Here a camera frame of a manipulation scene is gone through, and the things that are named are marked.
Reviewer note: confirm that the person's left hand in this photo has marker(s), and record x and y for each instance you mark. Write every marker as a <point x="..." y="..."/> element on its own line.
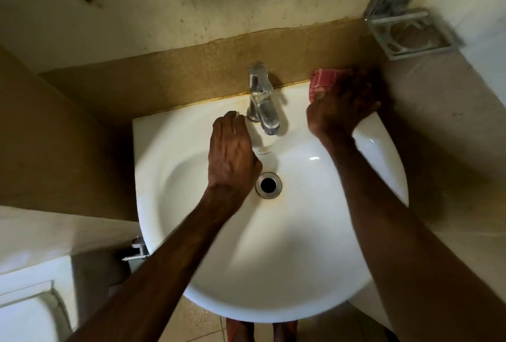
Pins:
<point x="233" y="160"/>

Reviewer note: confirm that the person's right hand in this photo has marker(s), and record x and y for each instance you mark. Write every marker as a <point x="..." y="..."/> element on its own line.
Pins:
<point x="340" y="108"/>

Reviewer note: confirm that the red checked cloth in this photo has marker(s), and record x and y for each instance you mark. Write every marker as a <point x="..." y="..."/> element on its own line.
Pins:
<point x="322" y="78"/>

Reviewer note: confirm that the white wash basin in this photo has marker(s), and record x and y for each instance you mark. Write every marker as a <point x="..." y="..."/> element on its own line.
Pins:
<point x="284" y="258"/>

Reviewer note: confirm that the person's right forearm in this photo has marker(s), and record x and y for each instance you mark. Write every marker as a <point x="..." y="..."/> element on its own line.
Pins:
<point x="403" y="254"/>

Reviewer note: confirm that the person's left forearm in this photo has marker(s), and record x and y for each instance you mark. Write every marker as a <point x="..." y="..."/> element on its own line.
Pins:
<point x="158" y="278"/>

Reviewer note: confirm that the chrome sink drain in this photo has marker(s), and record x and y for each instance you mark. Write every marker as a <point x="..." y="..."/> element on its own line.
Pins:
<point x="269" y="185"/>

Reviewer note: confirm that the chrome basin faucet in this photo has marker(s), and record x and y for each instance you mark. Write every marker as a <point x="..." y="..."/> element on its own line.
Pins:
<point x="263" y="104"/>

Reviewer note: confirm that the person's left red flip-flop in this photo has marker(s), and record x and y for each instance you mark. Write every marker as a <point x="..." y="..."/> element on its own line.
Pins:
<point x="239" y="332"/>

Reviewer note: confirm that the person's red flip-flop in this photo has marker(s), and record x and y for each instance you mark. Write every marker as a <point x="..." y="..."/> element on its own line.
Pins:
<point x="239" y="332"/>
<point x="284" y="332"/>

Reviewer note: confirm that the person's right red flip-flop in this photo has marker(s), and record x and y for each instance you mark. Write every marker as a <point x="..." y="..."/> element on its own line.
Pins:
<point x="284" y="332"/>

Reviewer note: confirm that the chrome toilet paper holder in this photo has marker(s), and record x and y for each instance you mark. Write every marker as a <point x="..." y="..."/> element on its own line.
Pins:
<point x="138" y="245"/>

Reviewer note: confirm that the white toilet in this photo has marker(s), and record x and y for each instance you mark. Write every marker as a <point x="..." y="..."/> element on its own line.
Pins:
<point x="27" y="314"/>

